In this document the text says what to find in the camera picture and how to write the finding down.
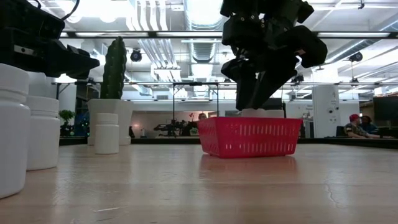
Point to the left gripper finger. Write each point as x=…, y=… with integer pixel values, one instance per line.
x=75, y=73
x=72, y=59

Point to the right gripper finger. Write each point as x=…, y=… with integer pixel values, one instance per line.
x=247, y=87
x=273, y=77

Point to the red plastic basket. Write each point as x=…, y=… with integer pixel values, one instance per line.
x=248, y=121

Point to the black background robot arm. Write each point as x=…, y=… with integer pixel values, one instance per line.
x=174, y=126

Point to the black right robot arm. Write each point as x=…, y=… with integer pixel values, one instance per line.
x=267, y=7

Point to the green cactus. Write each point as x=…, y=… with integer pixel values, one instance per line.
x=113, y=68

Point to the small green potted plant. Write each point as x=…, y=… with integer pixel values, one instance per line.
x=66, y=115

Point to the white planter pot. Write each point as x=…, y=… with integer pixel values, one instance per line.
x=110, y=107

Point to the person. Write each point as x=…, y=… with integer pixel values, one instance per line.
x=368, y=126
x=202, y=116
x=354, y=129

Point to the white column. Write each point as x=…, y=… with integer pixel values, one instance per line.
x=325, y=109

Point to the black spotlight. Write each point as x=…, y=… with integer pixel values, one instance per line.
x=136, y=56
x=356, y=57

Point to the black overhead light bar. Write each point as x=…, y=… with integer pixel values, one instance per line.
x=152, y=34

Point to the silver ventilation duct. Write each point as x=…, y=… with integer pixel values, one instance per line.
x=203, y=15

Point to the black aluminium table frame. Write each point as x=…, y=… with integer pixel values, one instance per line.
x=149, y=141

